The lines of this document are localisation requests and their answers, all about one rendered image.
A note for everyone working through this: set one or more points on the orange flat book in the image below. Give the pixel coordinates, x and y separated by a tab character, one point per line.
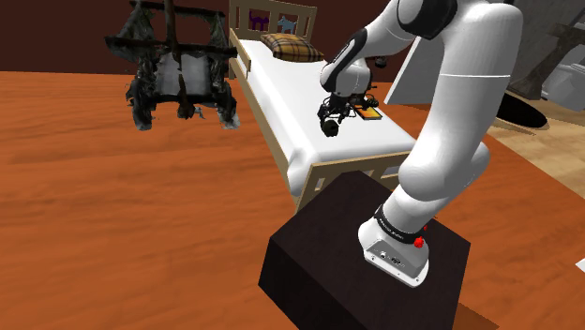
371	114

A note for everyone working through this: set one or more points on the dark robot stand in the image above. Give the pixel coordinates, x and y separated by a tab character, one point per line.
320	256

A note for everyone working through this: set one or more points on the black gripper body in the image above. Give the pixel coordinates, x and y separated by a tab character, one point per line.
332	114

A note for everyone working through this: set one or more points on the yellow plaid pillow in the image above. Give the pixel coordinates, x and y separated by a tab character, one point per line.
292	47

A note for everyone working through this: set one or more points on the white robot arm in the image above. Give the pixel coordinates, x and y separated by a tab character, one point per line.
461	105

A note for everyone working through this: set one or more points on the white flat panel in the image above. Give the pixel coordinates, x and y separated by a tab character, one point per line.
413	77

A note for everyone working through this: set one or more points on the wooden bed with white mattress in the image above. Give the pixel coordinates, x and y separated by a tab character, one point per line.
292	96

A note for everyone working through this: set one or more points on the dark tattered canopy frame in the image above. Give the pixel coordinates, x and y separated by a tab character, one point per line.
182	68

